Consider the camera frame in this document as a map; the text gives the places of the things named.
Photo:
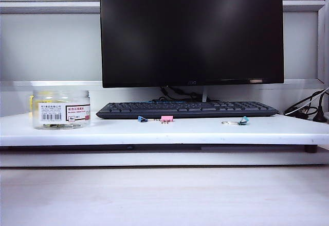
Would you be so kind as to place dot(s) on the round transparent plastic jar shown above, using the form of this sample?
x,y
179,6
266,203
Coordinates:
x,y
61,110

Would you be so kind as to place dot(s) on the pink binder clip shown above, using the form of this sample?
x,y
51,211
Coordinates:
x,y
166,118

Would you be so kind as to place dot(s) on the black computer keyboard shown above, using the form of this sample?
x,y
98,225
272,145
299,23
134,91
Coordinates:
x,y
187,108

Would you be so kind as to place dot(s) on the blue binder clip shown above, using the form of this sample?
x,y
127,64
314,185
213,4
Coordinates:
x,y
141,118

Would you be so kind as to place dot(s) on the white desk riser board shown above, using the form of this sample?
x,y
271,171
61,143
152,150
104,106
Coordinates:
x,y
164,133

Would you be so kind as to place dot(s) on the silver monitor stand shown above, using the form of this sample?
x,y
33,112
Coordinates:
x,y
204,94

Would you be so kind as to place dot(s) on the black computer monitor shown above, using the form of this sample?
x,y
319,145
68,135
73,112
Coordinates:
x,y
191,30

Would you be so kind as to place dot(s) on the teal binder clip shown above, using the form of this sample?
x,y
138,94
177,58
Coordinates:
x,y
244,120

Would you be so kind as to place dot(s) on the black riser foot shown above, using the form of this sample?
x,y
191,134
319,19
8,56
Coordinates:
x,y
311,149

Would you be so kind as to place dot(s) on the black power plug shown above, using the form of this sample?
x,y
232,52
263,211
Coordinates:
x,y
320,115

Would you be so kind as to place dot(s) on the grey aluminium partition frame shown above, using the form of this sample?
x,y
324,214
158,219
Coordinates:
x,y
51,6

